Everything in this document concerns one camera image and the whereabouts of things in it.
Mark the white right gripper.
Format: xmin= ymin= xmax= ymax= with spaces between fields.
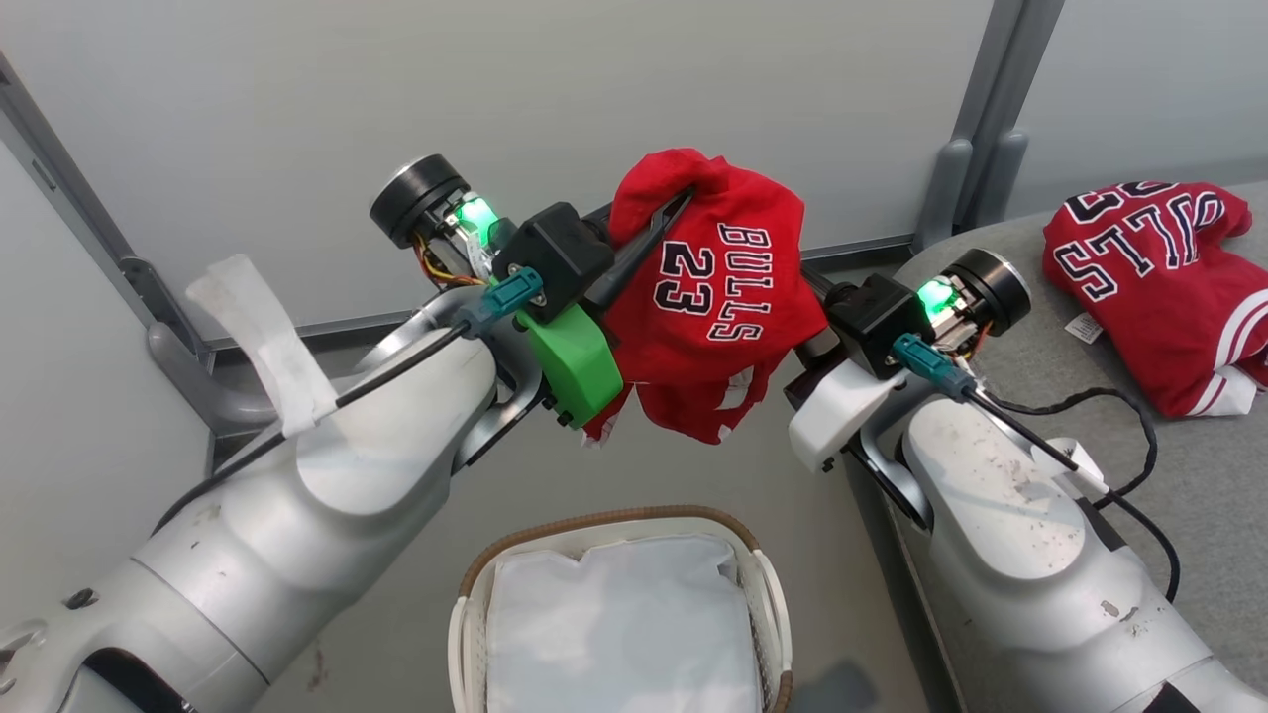
xmin=789 ymin=263 xmax=909 ymax=474

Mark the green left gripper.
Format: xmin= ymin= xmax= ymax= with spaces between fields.
xmin=515 ymin=188 xmax=696 ymax=429

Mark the red Bulls 23 jersey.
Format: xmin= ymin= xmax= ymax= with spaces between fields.
xmin=582 ymin=149 xmax=831 ymax=445

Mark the red jersey with striped trim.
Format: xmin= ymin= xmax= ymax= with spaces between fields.
xmin=1042 ymin=180 xmax=1268 ymax=419

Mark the beige cushioned seat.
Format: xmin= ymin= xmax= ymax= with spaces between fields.
xmin=842 ymin=183 xmax=1268 ymax=713

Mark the white basket with woven rim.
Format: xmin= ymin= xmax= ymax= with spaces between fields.
xmin=448 ymin=505 xmax=793 ymax=713

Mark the white basket liner cloth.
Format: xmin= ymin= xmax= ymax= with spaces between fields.
xmin=485 ymin=535 xmax=766 ymax=713

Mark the teal left cable connector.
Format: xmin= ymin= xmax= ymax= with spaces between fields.
xmin=458 ymin=267 xmax=546 ymax=340

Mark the teal cable connector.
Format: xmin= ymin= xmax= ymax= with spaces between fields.
xmin=458 ymin=267 xmax=546 ymax=340
xmin=892 ymin=333 xmax=977 ymax=399

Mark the teal right cable connector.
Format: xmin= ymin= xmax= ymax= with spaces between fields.
xmin=892 ymin=333 xmax=977 ymax=399

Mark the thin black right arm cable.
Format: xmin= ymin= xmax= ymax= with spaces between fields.
xmin=986 ymin=386 xmax=1160 ymax=508
xmin=966 ymin=388 xmax=1185 ymax=605

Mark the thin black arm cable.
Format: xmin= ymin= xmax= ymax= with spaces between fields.
xmin=986 ymin=386 xmax=1160 ymax=508
xmin=966 ymin=388 xmax=1185 ymax=605
xmin=154 ymin=322 xmax=472 ymax=531

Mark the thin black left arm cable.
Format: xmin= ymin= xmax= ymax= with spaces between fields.
xmin=154 ymin=322 xmax=472 ymax=531

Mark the grey partition post beside basket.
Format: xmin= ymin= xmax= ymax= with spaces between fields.
xmin=0 ymin=50 xmax=214 ymax=437

